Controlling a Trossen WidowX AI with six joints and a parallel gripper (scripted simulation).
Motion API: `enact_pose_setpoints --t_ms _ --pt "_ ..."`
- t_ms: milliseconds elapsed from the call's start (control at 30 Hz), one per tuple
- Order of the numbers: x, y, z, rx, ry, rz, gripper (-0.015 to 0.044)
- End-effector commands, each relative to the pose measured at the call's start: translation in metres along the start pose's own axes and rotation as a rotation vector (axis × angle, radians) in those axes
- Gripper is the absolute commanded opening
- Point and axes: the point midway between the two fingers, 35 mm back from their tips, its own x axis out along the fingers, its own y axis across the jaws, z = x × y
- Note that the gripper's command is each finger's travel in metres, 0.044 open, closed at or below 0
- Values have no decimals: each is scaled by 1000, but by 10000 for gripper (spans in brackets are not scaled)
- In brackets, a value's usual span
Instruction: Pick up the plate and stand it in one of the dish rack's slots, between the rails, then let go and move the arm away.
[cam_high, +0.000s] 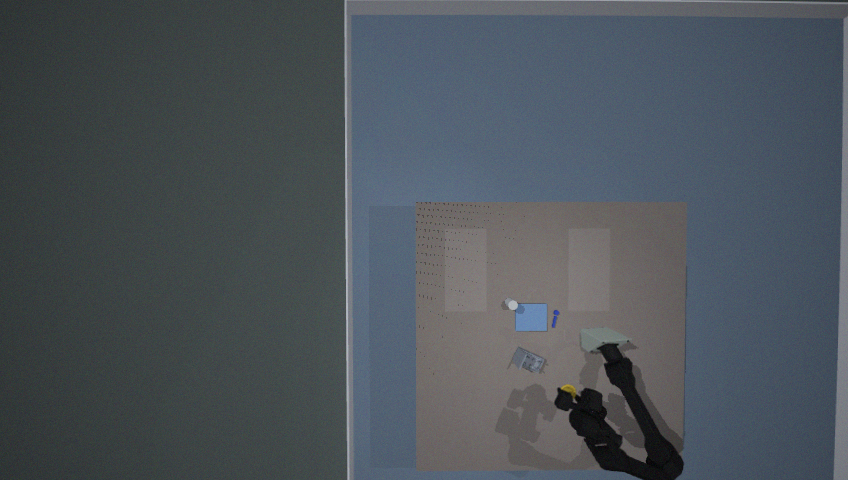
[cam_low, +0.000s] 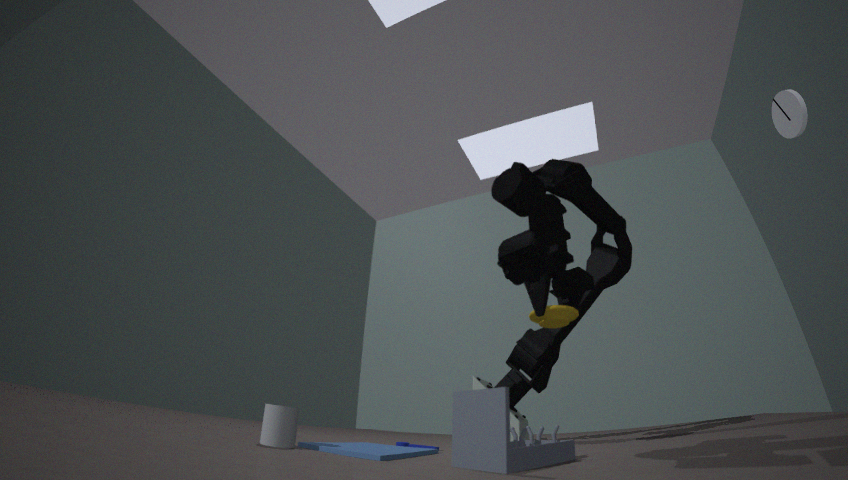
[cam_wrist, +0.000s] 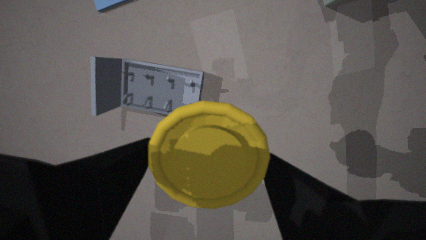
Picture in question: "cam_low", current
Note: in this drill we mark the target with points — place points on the grey cylinder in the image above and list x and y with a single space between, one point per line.
279 426

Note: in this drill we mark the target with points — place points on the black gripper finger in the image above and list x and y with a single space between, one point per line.
536 273
570 295

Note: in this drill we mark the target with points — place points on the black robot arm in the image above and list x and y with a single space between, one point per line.
524 193

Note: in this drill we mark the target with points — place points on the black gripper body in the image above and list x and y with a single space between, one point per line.
545 236

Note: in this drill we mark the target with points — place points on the grey dish rack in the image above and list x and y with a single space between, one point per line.
481 436

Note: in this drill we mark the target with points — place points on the yellow plate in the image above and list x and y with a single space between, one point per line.
555 316

